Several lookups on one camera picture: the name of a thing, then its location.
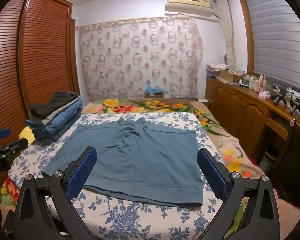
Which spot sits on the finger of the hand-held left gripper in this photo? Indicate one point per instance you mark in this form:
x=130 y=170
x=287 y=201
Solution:
x=1 y=133
x=13 y=148

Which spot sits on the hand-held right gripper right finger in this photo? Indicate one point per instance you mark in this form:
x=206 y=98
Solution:
x=212 y=172

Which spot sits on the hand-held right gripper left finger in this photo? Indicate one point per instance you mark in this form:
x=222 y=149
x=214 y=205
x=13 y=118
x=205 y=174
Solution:
x=82 y=170

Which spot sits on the teal pants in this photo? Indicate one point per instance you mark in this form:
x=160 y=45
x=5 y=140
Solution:
x=140 y=160

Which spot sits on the black folded pants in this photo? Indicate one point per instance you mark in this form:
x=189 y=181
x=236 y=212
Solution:
x=52 y=102

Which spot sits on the grey folded pants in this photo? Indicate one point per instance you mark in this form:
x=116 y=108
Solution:
x=62 y=111

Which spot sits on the dark blue folded jeans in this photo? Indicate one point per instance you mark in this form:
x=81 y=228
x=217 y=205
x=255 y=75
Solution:
x=45 y=131

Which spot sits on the light blue folded jeans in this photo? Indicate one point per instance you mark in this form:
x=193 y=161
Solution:
x=67 y=117

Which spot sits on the dark trash bin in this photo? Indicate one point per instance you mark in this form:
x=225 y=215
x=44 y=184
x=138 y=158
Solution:
x=272 y=157

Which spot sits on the blue floral bed sheet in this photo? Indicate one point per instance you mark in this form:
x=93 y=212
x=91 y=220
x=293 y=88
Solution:
x=127 y=217

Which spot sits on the wooden cabinet desk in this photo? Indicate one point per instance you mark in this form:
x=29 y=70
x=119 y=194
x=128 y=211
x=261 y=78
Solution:
x=240 y=107

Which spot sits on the colourful floral blanket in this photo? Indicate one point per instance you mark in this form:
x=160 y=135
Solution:
x=140 y=105

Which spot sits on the wooden louvered wardrobe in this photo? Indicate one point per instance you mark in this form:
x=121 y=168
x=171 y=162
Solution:
x=40 y=55

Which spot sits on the pink tissue box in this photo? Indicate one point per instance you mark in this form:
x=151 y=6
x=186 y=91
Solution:
x=265 y=95

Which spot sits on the small brown cardboard box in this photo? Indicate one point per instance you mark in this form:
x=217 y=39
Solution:
x=153 y=95

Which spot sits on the open cardboard box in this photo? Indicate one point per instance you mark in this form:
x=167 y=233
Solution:
x=230 y=76

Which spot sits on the white lotion bottle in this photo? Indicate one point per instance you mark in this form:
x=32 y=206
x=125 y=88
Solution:
x=251 y=82

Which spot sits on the black handheld device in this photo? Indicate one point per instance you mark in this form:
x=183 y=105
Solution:
x=280 y=97
x=296 y=105

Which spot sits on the pink bottle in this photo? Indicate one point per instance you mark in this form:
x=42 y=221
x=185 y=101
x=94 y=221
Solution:
x=262 y=82

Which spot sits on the pile of floral papers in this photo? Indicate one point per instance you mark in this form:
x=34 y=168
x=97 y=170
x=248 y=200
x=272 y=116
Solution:
x=216 y=68

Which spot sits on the circle patterned sheer curtain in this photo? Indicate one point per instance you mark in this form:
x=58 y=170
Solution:
x=140 y=55

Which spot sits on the cream window curtain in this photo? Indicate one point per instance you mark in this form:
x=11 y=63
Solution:
x=227 y=30

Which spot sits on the wall air conditioner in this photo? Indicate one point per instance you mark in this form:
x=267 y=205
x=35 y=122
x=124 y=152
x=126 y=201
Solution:
x=187 y=2

